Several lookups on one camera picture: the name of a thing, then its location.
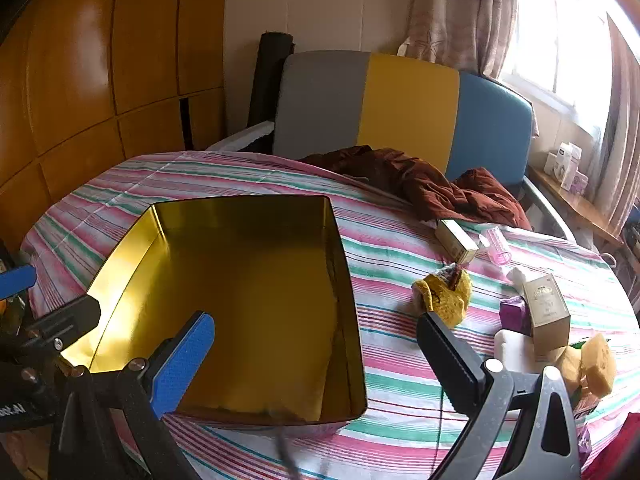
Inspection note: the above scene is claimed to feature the grey yellow blue chair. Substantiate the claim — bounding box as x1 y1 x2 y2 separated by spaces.
205 50 581 246

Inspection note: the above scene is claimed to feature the small white wrapper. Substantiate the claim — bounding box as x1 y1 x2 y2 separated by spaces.
506 265 539 286

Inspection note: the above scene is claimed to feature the small green cream carton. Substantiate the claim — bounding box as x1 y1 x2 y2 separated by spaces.
435 218 480 265

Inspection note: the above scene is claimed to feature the black rolled mat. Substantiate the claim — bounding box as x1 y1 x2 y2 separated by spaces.
248 31 296 127

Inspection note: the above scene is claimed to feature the wooden wardrobe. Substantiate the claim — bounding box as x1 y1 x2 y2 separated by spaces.
0 0 229 261

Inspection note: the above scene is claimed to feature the rectangular metal tin box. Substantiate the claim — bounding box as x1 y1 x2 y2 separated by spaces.
60 195 369 429

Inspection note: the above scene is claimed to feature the large white carton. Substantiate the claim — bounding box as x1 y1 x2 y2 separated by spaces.
555 142 584 191

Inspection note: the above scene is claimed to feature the patterned beige curtain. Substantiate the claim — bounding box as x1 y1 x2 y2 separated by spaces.
400 0 519 79

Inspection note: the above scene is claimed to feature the white plastic bottle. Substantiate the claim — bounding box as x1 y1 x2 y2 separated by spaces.
494 329 556 374

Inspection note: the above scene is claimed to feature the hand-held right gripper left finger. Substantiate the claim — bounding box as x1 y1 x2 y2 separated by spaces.
50 310 217 480

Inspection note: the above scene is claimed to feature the striped pink curtain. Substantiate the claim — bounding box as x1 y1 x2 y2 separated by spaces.
590 12 640 233

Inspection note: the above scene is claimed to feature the wooden shelf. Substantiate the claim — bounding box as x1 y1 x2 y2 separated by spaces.
527 165 624 249

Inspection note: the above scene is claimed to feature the person's red clothing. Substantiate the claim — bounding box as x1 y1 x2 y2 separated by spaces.
582 407 640 480

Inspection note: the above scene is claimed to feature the bright window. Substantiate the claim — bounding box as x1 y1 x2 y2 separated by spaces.
500 0 626 127

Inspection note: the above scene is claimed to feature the brown crumpled cloth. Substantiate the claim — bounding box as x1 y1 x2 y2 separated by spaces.
297 145 533 232

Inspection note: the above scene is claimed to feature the pink plastic blister pack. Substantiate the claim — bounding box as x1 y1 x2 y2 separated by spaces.
477 226 512 265

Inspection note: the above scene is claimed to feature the yellow sponge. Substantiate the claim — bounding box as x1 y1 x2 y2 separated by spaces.
555 332 617 396

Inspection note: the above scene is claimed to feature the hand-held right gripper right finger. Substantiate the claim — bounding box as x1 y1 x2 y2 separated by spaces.
416 311 582 480

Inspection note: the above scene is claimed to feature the gold carton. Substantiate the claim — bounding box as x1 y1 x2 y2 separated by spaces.
522 274 572 354

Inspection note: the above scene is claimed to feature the purple box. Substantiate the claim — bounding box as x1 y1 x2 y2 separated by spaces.
499 296 532 336

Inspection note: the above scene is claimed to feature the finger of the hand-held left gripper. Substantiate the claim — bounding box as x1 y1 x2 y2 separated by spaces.
24 294 102 361
0 264 38 303

